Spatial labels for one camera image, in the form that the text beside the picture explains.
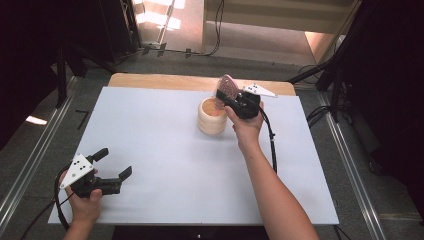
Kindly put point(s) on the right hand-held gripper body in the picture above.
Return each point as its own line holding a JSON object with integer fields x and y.
{"x": 248, "y": 105}

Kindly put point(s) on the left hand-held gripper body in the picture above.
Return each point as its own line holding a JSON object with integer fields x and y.
{"x": 78, "y": 170}

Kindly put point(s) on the cream ringed holder cup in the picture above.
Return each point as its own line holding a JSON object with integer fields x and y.
{"x": 210, "y": 126}

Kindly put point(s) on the person's right hand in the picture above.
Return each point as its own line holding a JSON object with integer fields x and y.
{"x": 248, "y": 130}

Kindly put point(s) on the person's left hand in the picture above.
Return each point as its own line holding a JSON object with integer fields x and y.
{"x": 85, "y": 208}

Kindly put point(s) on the white table board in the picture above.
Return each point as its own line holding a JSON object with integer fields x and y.
{"x": 166, "y": 150}

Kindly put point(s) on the black metal stand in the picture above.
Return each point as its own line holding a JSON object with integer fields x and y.
{"x": 333, "y": 76}
{"x": 61, "y": 80}

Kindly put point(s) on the beige panelled counter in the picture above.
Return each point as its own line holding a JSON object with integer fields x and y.
{"x": 266, "y": 16}

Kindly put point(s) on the dark cabinet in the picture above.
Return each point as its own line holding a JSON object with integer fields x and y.
{"x": 116, "y": 26}

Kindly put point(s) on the metal floor rail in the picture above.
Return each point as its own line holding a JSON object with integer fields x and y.
{"x": 33, "y": 160}
{"x": 353, "y": 173}

